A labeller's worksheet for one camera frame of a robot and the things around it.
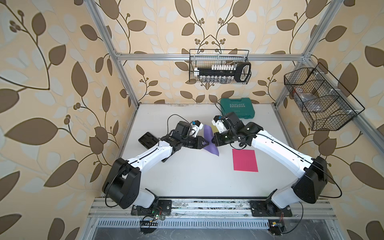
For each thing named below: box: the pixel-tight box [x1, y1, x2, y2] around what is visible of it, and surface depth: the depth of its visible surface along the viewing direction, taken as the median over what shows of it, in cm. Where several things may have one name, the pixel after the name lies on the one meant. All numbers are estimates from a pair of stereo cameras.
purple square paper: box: [203, 124, 220, 157], surface depth 84 cm
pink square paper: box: [232, 148, 259, 173], surface depth 91 cm
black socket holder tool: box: [194, 62, 252, 84], surface depth 87 cm
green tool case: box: [220, 97, 255, 119], surface depth 117 cm
